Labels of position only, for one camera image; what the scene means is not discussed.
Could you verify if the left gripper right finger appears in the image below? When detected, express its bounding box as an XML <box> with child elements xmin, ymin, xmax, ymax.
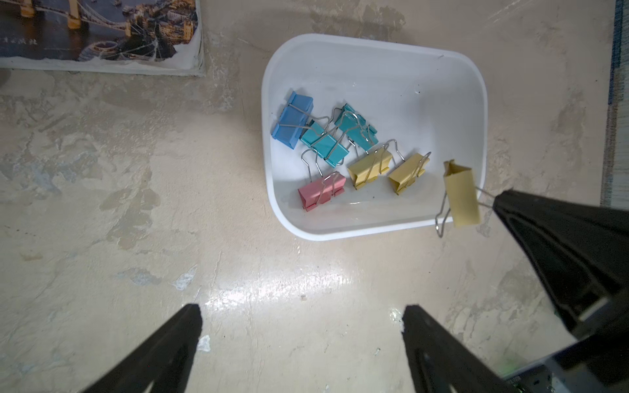
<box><xmin>402</xmin><ymin>305</ymin><xmax>516</xmax><ymax>392</ymax></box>

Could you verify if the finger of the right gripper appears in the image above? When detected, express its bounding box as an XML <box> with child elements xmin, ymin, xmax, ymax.
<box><xmin>492</xmin><ymin>190</ymin><xmax>628</xmax><ymax>339</ymax></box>

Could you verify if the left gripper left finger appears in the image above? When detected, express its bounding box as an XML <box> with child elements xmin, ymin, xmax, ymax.
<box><xmin>85</xmin><ymin>304</ymin><xmax>202</xmax><ymax>392</ymax></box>

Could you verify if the yellow binder clip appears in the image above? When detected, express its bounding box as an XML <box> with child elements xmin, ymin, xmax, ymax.
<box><xmin>388</xmin><ymin>152</ymin><xmax>432</xmax><ymax>195</ymax></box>
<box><xmin>434</xmin><ymin>160</ymin><xmax>496</xmax><ymax>238</ymax></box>
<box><xmin>347</xmin><ymin>139</ymin><xmax>406</xmax><ymax>190</ymax></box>

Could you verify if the pink binder clip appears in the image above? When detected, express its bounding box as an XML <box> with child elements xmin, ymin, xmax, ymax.
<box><xmin>297</xmin><ymin>148</ymin><xmax>347</xmax><ymax>211</ymax></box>

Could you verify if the white plastic storage box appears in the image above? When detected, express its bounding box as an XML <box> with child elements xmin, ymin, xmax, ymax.
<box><xmin>261</xmin><ymin>34</ymin><xmax>488</xmax><ymax>241</ymax></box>

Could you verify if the teal binder clip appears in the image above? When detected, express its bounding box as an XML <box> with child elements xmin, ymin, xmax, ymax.
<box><xmin>300</xmin><ymin>120</ymin><xmax>349</xmax><ymax>167</ymax></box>
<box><xmin>332</xmin><ymin>103</ymin><xmax>378</xmax><ymax>152</ymax></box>

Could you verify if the blue binder clip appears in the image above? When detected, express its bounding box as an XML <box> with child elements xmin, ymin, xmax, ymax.
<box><xmin>270</xmin><ymin>91</ymin><xmax>314</xmax><ymax>150</ymax></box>

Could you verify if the English textbook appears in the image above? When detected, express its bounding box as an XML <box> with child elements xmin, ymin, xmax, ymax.
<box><xmin>1</xmin><ymin>0</ymin><xmax>204</xmax><ymax>76</ymax></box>

